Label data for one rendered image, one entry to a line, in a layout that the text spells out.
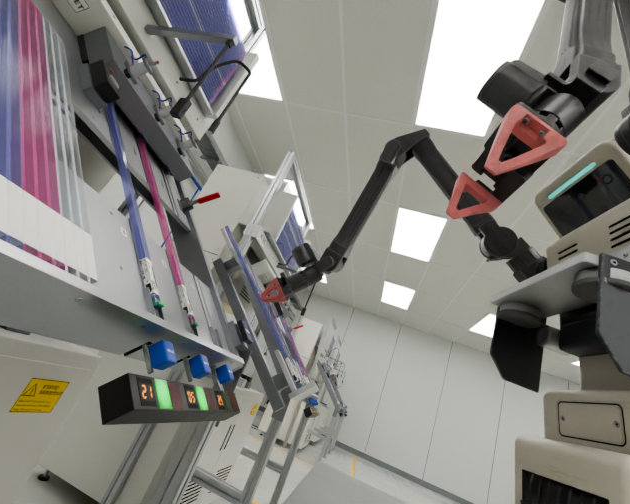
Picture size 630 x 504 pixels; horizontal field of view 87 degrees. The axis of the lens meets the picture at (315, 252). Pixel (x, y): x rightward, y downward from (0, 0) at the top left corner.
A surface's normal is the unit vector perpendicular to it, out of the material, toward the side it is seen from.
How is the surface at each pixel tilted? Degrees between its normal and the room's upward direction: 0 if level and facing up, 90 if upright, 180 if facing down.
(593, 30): 90
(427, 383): 90
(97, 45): 90
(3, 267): 134
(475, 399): 90
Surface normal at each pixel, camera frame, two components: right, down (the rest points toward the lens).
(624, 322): 0.05, -0.39
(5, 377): 0.92, 0.28
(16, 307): 0.41, 0.79
